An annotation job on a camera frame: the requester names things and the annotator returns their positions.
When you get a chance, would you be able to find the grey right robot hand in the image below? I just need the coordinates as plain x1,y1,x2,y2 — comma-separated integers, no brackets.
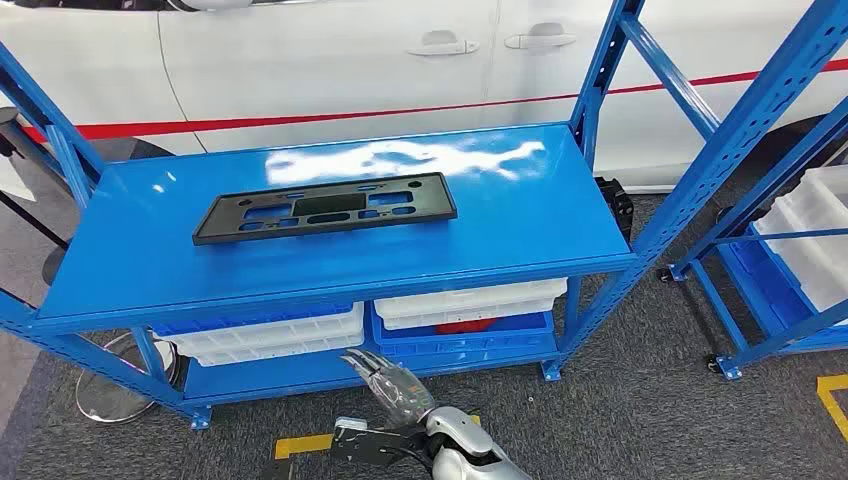
339,348,437,430

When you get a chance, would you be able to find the black plastic plate frame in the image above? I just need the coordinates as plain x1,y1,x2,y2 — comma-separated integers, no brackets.
192,172,458,247

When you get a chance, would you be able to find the blue metal shelf rack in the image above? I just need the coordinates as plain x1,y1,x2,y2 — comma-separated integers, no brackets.
669,95,848,382
0,0,848,432

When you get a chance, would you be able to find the blue plastic crate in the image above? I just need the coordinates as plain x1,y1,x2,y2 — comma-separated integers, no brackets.
716,235,819,336
152,303,354,337
370,307,558,359

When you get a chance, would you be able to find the red item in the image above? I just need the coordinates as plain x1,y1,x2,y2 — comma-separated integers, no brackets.
433,317,499,336

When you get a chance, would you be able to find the black ribbed object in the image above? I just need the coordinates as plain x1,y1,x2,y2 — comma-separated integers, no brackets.
594,176,635,243

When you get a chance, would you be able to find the round metal stand base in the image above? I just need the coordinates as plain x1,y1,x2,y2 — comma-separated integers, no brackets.
74,331,181,425

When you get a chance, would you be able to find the white car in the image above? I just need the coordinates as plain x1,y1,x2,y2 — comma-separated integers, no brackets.
0,0,848,193

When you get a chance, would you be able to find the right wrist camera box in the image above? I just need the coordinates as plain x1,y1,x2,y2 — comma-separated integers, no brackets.
329,417,429,466

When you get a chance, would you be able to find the black cable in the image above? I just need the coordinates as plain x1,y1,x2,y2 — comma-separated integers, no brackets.
387,430,458,473

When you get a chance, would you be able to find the white car door handle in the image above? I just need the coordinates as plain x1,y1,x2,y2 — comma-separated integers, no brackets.
405,29,482,58
503,21,578,51

